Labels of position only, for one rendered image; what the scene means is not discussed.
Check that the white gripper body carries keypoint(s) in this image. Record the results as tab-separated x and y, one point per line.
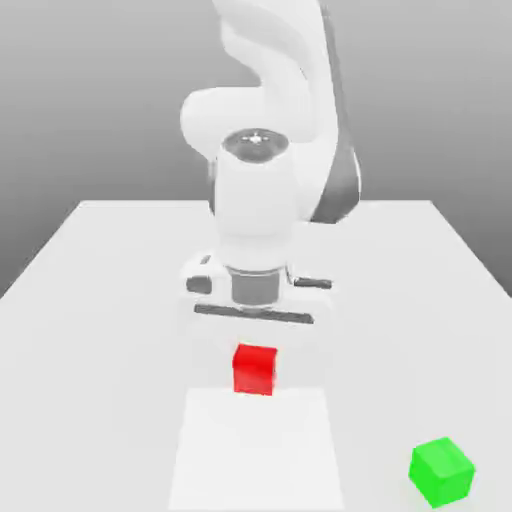
256	316

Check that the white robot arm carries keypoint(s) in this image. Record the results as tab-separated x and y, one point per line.
256	200

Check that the small red cube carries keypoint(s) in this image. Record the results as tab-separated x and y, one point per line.
254	370

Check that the small green cube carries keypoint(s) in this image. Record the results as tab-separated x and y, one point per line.
441	472

